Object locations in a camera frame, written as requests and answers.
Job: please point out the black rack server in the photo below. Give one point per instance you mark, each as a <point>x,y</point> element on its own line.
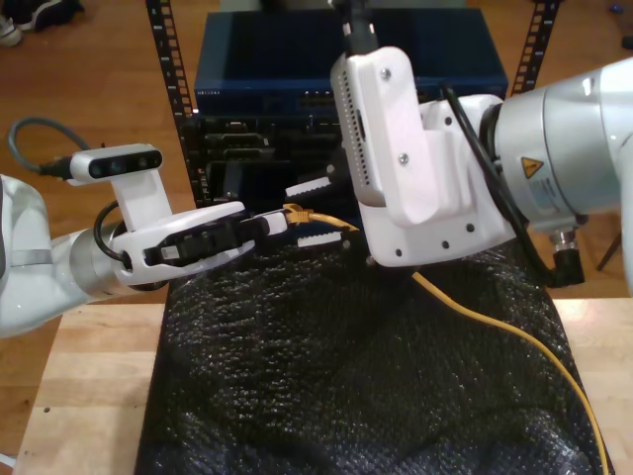
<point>247,141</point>

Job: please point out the black bubble wrap mat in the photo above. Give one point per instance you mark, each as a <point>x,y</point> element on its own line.
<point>346,396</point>

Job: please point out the brown wooden chair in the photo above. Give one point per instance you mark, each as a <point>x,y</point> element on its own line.
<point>607,258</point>

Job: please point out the dark sneaker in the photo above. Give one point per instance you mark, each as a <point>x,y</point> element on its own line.
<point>49,15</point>

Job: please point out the white sneaker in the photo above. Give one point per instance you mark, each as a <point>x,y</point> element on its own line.
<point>9,32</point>

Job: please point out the small blue floor object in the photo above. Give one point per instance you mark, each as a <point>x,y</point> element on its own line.
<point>614,8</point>

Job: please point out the blue network switch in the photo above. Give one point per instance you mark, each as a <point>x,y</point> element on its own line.
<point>272,49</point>

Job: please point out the black perforated rack post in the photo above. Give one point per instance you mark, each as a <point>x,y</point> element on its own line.
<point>542,49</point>
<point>163,49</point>

